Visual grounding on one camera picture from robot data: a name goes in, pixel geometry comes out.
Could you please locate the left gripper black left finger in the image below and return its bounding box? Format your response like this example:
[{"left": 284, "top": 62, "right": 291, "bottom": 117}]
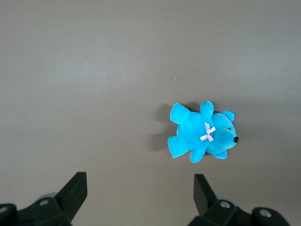
[{"left": 0, "top": 171, "right": 88, "bottom": 226}]

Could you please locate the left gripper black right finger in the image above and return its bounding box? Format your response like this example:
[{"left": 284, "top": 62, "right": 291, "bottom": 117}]
[{"left": 188, "top": 173, "right": 292, "bottom": 226}]

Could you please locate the blue teddy bear plush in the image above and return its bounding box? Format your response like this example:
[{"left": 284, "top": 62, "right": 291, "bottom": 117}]
[{"left": 167, "top": 100, "right": 240, "bottom": 165}]

